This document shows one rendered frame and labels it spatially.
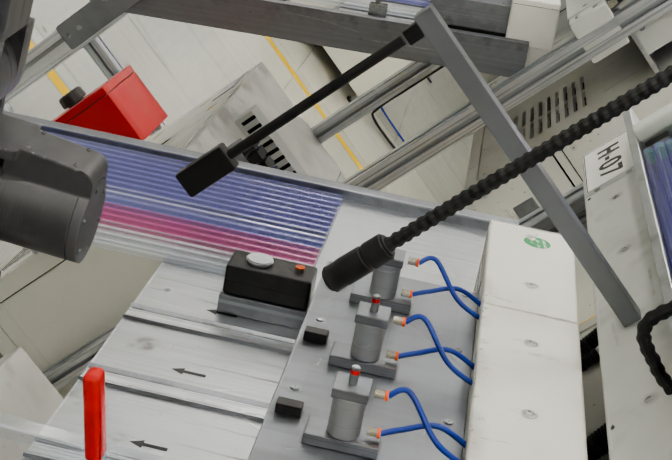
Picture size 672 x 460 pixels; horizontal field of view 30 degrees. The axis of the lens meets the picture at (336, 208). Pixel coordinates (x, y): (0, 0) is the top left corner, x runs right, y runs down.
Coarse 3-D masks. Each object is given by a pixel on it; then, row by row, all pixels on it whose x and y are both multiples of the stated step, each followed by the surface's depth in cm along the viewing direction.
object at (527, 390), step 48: (528, 240) 115; (480, 288) 110; (528, 288) 105; (576, 288) 107; (480, 336) 96; (528, 336) 97; (576, 336) 98; (480, 384) 89; (528, 384) 90; (576, 384) 91; (480, 432) 83; (528, 432) 84; (576, 432) 85
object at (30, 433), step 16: (0, 416) 86; (0, 432) 85; (16, 432) 85; (32, 432) 85; (48, 432) 86; (64, 432) 86; (48, 448) 85; (64, 448) 85; (80, 448) 85; (112, 448) 85; (128, 448) 86
